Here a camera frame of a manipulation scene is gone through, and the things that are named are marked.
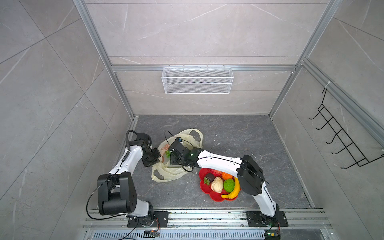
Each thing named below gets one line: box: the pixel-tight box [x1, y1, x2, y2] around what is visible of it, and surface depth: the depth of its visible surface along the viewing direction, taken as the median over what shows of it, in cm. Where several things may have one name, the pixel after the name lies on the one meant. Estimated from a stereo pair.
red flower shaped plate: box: [199, 168, 242, 203], surface depth 82 cm
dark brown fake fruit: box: [205, 173, 216, 183], surface depth 83 cm
